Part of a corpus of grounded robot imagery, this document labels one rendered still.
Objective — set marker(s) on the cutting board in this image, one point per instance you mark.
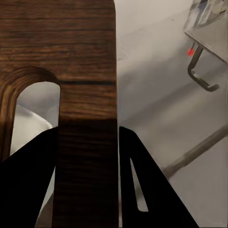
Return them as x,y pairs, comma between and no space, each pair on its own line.
73,44

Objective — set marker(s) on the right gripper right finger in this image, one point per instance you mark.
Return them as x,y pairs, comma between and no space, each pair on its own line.
166,210

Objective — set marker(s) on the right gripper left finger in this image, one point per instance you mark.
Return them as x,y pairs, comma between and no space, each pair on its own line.
24,180

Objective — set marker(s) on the bowl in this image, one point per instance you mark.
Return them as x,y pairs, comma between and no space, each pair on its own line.
27,126

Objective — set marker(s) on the drop in sink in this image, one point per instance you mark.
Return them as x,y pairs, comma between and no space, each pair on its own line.
213,34

